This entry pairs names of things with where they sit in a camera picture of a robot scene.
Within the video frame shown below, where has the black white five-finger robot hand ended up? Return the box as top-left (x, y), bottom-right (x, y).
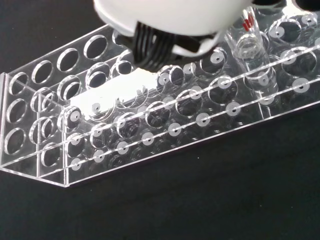
top-left (93, 0), bottom-right (254, 70)

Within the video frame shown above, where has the clear acrylic test tube rack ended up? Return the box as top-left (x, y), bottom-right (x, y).
top-left (0, 0), bottom-right (320, 189)

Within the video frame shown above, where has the black bench cloth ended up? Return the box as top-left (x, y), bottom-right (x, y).
top-left (0, 0), bottom-right (320, 240)

